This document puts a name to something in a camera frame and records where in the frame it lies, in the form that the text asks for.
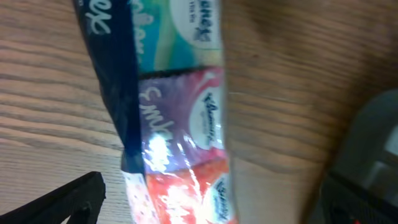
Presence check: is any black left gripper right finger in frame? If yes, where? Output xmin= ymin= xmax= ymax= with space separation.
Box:
xmin=320 ymin=172 xmax=397 ymax=224

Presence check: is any grey plastic basket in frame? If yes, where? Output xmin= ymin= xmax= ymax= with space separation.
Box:
xmin=306 ymin=88 xmax=398 ymax=224

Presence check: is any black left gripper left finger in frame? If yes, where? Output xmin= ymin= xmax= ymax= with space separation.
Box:
xmin=1 ymin=171 xmax=106 ymax=224

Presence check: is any colourful tissue pack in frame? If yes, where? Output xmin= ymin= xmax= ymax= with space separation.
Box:
xmin=73 ymin=0 xmax=238 ymax=224

